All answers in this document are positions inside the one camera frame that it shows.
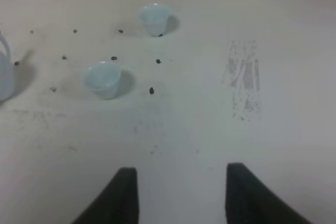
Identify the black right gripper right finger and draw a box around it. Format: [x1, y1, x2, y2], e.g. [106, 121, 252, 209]
[225, 163, 309, 223]

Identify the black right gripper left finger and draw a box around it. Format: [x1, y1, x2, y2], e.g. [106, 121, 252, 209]
[74, 167, 139, 224]

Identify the pale blue porcelain teapot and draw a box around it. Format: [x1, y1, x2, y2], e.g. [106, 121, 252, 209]
[1, 34, 16, 102]

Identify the near pale blue teacup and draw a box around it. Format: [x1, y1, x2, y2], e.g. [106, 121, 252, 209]
[82, 61, 122, 100]

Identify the pale blue teacup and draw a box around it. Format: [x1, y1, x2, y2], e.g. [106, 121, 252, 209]
[82, 61, 122, 100]
[139, 3, 171, 37]

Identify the far pale blue teacup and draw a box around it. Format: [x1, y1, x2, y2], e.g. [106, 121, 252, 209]
[139, 3, 171, 37]

